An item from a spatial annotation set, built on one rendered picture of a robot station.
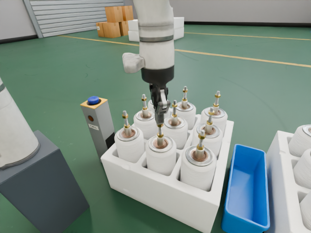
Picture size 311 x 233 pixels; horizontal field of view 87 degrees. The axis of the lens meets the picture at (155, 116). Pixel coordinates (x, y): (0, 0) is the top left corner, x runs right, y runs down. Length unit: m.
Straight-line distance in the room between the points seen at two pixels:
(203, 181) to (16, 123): 0.48
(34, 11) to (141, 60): 5.34
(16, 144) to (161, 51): 0.38
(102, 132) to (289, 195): 0.61
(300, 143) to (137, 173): 0.52
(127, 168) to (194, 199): 0.22
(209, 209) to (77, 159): 0.63
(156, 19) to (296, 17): 5.26
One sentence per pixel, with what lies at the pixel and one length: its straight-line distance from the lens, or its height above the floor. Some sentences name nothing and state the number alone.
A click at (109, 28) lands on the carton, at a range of 4.32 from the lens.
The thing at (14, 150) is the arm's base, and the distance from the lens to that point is 0.50.
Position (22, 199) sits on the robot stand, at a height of 0.22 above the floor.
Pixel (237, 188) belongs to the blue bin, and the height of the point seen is 0.00.
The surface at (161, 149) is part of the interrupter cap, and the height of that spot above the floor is 0.25.
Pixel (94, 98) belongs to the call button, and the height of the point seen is 0.33.
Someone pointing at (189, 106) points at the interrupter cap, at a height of 0.25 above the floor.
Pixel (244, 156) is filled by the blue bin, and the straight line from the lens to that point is 0.79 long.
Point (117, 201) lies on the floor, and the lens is 0.71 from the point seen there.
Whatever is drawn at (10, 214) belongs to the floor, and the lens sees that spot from 0.87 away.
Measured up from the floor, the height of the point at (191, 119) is 0.21.
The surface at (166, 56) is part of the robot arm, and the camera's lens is 0.35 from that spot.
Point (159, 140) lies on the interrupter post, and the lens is 0.49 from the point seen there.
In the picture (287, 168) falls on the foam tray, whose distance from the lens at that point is 0.65.
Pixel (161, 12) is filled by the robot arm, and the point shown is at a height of 0.59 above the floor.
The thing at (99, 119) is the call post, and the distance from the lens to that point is 0.64.
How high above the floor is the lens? 0.60
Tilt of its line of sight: 34 degrees down
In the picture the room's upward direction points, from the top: 3 degrees counter-clockwise
